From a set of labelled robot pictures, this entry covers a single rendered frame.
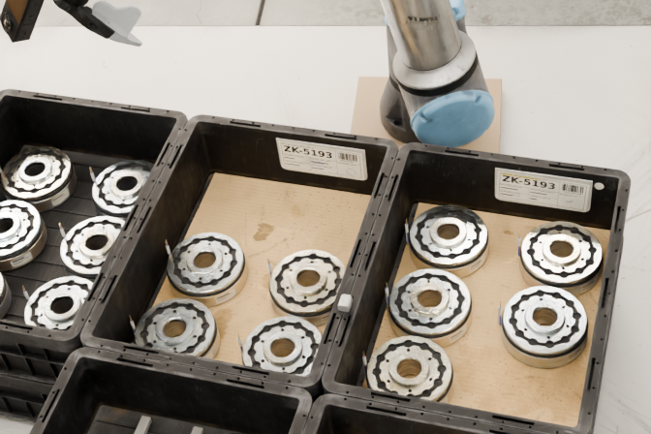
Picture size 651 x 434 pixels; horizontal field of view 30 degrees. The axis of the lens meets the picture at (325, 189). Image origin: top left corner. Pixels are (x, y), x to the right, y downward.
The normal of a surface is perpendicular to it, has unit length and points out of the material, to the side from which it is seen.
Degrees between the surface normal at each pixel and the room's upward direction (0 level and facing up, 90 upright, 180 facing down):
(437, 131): 98
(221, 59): 0
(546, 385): 0
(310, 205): 0
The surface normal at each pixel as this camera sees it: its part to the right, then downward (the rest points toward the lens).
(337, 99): -0.10, -0.68
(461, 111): 0.19, 0.79
